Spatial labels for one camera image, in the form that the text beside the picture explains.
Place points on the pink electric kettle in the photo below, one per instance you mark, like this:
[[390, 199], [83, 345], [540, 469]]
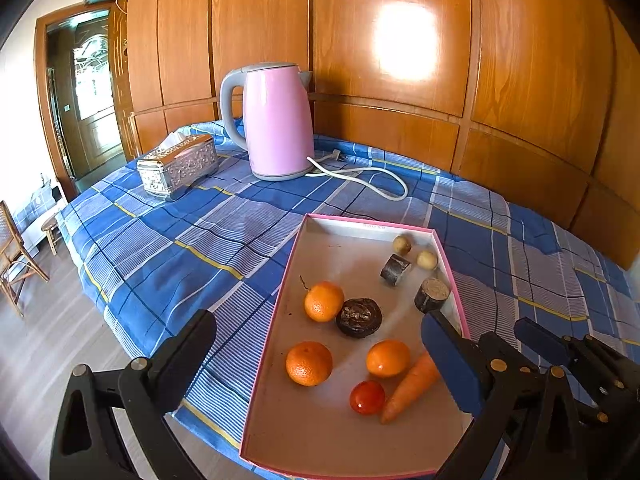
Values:
[[280, 125]]

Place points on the silver embossed tissue box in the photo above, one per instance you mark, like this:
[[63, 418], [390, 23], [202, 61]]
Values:
[[180, 167]]

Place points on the white tissue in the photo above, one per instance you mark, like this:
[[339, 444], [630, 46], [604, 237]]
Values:
[[172, 140]]

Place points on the wooden door with glass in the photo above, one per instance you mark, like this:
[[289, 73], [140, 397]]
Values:
[[92, 105]]

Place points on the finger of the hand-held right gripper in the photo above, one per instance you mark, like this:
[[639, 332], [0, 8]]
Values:
[[612, 422], [537, 337]]

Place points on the orange tangerine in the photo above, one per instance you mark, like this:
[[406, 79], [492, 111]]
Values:
[[324, 302], [309, 364], [388, 358]]

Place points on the small wooden stool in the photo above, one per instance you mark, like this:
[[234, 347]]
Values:
[[51, 230]]

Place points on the blue plaid tablecloth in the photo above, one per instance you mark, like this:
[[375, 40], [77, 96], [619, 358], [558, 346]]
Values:
[[200, 240]]

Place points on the small tan round fruit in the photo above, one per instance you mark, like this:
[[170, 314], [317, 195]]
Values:
[[427, 260], [402, 245]]

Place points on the orange carrot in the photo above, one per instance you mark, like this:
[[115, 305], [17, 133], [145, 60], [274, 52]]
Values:
[[405, 395]]

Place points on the red tomato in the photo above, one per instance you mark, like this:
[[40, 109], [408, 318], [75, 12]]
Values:
[[367, 398]]

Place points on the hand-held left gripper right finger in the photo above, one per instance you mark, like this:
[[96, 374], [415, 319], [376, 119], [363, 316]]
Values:
[[450, 365]]

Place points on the pink-edged cardboard box tray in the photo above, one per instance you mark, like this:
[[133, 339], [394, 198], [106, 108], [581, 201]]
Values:
[[300, 440]]

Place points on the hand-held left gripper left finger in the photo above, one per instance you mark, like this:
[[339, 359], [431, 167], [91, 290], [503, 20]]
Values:
[[190, 345]]

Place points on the wooden chair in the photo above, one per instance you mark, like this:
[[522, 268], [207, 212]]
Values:
[[15, 260]]

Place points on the dark round cookie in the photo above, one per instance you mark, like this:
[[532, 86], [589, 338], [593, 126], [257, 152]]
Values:
[[358, 317]]

